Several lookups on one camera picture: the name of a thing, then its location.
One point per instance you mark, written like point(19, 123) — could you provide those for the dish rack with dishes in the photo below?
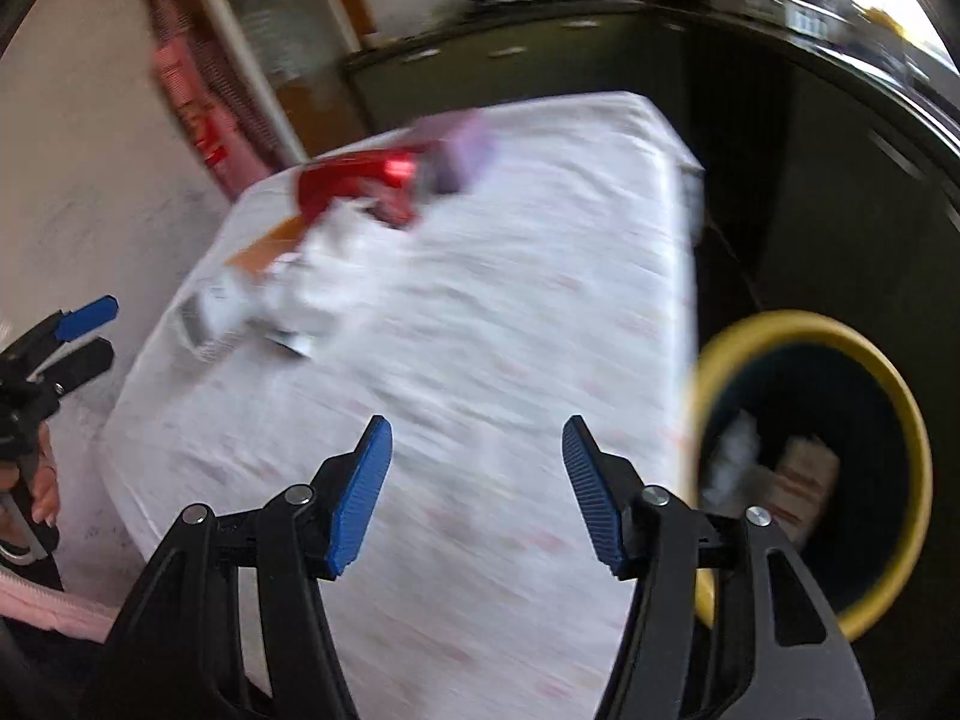
point(828, 20)

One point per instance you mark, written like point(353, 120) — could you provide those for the small red white carton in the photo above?
point(799, 487)

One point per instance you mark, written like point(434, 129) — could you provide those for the red checked apron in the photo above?
point(211, 127)

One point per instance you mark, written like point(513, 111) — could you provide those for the sliding glass door frame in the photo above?
point(288, 54)

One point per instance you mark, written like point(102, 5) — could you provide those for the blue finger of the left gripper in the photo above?
point(49, 375)
point(86, 317)

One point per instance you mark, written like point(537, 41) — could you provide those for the yellow rimmed trash bin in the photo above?
point(803, 416)

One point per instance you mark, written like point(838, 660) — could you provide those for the person's left hand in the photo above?
point(45, 507)

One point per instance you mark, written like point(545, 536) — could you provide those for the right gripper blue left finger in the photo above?
point(226, 620)

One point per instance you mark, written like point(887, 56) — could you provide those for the pink purple small box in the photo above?
point(455, 147)

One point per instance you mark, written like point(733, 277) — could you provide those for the red soda can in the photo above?
point(386, 177)

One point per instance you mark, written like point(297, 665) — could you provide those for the white floral tablecloth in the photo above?
point(560, 285)

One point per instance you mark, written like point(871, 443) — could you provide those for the pink sleeve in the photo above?
point(52, 610)

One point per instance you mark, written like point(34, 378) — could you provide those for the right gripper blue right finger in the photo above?
point(725, 622)

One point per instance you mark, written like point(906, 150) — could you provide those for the clear plastic wrapper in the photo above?
point(222, 311)

